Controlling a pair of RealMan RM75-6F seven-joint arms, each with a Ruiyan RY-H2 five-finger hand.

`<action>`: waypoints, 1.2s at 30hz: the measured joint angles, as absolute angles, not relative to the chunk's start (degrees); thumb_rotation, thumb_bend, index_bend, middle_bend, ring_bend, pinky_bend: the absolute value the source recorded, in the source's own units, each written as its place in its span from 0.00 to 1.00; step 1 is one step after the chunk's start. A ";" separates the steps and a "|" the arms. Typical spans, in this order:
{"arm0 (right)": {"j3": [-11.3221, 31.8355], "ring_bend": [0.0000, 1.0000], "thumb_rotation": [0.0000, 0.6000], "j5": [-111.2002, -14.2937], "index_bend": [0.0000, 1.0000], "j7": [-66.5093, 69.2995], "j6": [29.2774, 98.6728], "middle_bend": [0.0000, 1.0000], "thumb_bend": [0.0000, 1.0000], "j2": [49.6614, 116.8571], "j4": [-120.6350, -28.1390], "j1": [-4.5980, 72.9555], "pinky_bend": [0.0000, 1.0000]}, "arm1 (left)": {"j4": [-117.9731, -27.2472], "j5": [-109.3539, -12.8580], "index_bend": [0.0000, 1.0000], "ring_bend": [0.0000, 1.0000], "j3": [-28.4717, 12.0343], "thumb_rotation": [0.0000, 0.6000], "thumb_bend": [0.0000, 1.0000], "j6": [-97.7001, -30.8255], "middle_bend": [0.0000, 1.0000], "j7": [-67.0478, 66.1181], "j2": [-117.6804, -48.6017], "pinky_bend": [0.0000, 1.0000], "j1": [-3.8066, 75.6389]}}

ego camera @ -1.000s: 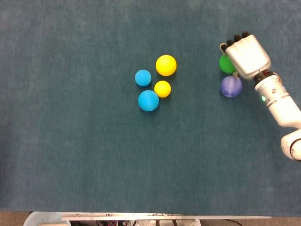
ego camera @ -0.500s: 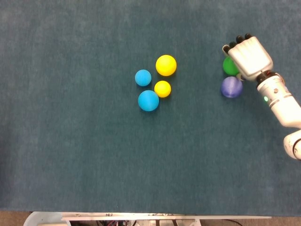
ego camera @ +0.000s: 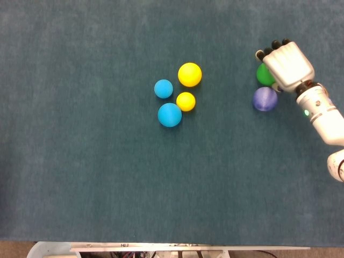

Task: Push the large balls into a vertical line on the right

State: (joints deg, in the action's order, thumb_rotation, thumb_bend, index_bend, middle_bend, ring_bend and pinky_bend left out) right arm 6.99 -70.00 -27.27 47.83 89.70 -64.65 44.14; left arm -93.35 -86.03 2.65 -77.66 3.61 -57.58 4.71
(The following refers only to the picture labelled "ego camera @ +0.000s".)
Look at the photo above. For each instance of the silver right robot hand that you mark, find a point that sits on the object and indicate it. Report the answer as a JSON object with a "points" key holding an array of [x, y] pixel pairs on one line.
{"points": [[289, 67]]}

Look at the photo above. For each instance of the green ball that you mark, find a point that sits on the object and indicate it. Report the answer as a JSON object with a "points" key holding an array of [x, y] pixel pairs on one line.
{"points": [[262, 74]]}

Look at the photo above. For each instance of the violet ribbed ball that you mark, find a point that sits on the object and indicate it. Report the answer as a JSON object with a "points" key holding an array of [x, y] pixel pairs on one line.
{"points": [[265, 99]]}

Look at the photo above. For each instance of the large yellow ball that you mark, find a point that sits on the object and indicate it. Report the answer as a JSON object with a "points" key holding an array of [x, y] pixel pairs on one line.
{"points": [[189, 74]]}

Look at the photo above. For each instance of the small yellow ball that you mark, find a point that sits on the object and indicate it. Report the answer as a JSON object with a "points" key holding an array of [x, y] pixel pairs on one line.
{"points": [[185, 101]]}

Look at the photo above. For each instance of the small cyan ball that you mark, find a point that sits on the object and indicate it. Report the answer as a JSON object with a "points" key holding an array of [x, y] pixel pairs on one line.
{"points": [[163, 89]]}

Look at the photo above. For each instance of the large cyan ball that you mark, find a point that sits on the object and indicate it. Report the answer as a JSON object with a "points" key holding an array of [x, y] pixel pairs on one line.
{"points": [[169, 114]]}

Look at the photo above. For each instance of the teal table cloth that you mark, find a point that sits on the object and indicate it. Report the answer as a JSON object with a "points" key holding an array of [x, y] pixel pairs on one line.
{"points": [[80, 161]]}

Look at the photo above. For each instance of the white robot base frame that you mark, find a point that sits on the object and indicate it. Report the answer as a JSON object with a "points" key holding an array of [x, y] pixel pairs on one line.
{"points": [[48, 250]]}

